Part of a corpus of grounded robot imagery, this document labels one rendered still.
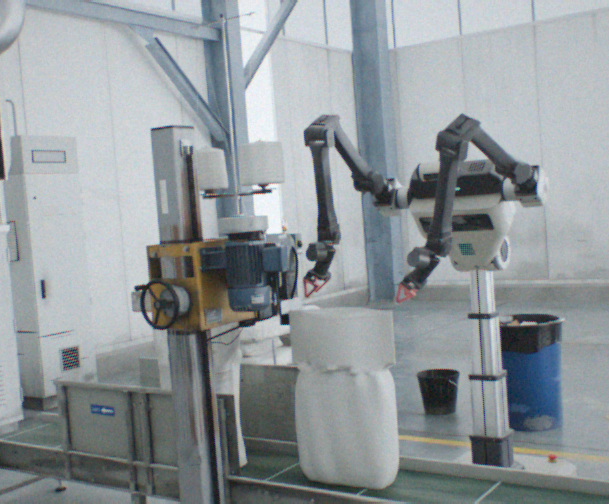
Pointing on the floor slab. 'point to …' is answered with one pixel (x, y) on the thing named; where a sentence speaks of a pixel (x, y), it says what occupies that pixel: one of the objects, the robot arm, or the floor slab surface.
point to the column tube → (167, 143)
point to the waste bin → (532, 370)
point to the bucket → (439, 390)
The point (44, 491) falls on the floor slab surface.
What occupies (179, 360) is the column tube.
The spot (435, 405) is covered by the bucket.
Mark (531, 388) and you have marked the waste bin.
